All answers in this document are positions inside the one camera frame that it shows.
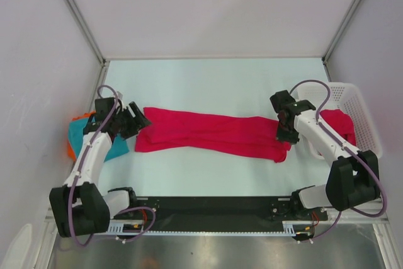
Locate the white plastic perforated basket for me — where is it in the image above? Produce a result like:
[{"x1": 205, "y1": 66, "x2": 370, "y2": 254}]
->
[{"x1": 296, "y1": 82, "x2": 383, "y2": 158}]

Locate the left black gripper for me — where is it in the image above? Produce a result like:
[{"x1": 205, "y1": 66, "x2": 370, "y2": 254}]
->
[{"x1": 112, "y1": 102, "x2": 152, "y2": 140}]

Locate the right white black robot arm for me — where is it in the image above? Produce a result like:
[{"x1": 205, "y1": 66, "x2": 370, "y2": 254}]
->
[{"x1": 270, "y1": 90, "x2": 385, "y2": 219}]

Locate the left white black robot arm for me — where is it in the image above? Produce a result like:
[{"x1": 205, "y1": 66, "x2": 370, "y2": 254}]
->
[{"x1": 49, "y1": 97, "x2": 151, "y2": 238}]

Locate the red t shirt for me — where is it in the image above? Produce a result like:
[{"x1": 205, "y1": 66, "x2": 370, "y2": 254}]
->
[
  {"x1": 319, "y1": 110, "x2": 356, "y2": 150},
  {"x1": 134, "y1": 107, "x2": 291, "y2": 163}
]

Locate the folded teal t shirt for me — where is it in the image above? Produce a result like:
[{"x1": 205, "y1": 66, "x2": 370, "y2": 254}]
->
[{"x1": 68, "y1": 117, "x2": 130, "y2": 163}]

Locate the folded orange t shirt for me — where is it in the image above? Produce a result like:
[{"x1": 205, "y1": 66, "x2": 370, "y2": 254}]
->
[{"x1": 67, "y1": 112, "x2": 94, "y2": 161}]

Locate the aluminium frame rail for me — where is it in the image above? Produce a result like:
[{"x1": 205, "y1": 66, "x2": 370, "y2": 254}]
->
[{"x1": 45, "y1": 200, "x2": 389, "y2": 224}]

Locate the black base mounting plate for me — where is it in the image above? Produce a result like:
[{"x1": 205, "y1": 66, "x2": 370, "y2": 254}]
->
[{"x1": 135, "y1": 197, "x2": 328, "y2": 233}]

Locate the white slotted cable duct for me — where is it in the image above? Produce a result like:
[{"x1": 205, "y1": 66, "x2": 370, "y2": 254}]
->
[{"x1": 103, "y1": 220, "x2": 314, "y2": 238}]

